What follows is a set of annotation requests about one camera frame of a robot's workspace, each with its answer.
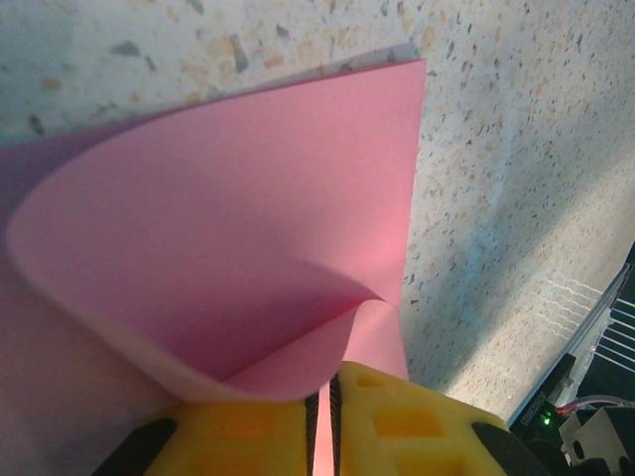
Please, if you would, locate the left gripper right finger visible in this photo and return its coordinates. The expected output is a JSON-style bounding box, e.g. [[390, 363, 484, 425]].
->
[[328, 360, 567, 476]]

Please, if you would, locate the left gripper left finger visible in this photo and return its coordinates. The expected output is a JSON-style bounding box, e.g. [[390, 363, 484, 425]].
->
[[98, 399, 318, 476]]

